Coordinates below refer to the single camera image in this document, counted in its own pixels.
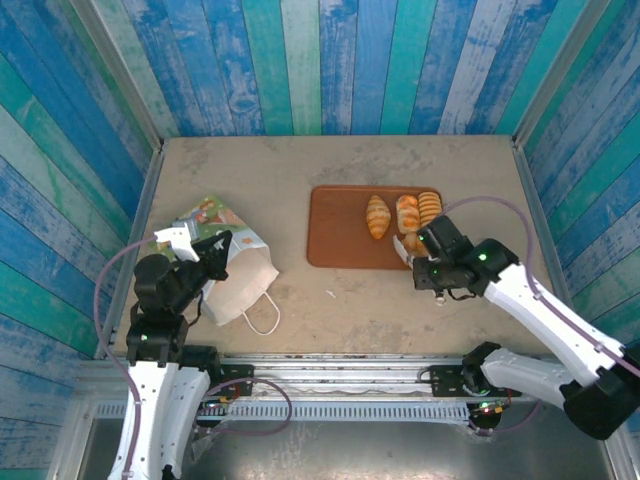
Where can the twisted glazed fake bread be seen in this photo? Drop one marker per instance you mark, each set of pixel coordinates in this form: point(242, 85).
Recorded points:
point(407, 215)

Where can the aluminium frame post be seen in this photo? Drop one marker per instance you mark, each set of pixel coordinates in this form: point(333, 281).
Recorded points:
point(554, 75)
point(124, 75)

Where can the knotted fake bread roll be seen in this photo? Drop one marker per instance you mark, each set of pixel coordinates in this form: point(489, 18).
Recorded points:
point(412, 242)

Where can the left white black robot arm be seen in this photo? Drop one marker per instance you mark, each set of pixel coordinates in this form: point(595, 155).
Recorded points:
point(160, 410)

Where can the small circuit board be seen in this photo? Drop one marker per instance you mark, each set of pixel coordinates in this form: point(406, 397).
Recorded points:
point(220, 401)
point(487, 408)

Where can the metal tongs with white tips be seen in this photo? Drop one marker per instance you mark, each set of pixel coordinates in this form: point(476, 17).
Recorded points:
point(399, 249)

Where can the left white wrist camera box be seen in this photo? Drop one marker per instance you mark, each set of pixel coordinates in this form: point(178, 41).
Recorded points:
point(175, 242)

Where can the aluminium mounting rail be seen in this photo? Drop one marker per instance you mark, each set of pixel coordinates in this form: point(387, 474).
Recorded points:
point(340, 372)

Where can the aluminium table side rail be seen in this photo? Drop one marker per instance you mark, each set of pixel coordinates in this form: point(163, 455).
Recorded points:
point(145, 195)
point(525, 170)

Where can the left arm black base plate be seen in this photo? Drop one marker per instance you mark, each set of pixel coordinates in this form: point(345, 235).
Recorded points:
point(246, 372)

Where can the brown plastic tray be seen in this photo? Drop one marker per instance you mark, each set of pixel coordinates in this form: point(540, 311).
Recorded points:
point(340, 225)

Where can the fake croissant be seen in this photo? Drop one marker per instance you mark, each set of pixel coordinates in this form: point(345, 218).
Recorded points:
point(378, 217)

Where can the ridged striped fake bread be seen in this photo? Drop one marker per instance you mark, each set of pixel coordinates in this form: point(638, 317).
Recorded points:
point(430, 207)

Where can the white printed paper bag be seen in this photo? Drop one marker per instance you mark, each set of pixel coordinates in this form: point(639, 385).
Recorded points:
point(240, 285)

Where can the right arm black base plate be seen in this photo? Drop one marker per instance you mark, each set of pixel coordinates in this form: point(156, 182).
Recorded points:
point(445, 382)

